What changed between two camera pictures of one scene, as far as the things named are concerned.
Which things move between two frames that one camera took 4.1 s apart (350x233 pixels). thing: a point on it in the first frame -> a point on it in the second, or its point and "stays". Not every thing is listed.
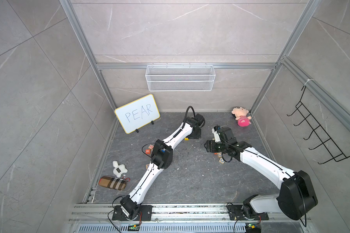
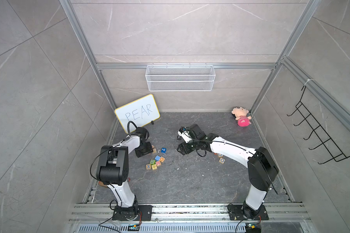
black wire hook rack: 337,154 stays
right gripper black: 211,144 -> 184,148
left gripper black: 199,137 -> 150,150
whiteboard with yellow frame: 137,113 stays
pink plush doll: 243,118 stays
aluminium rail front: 286,213 stays
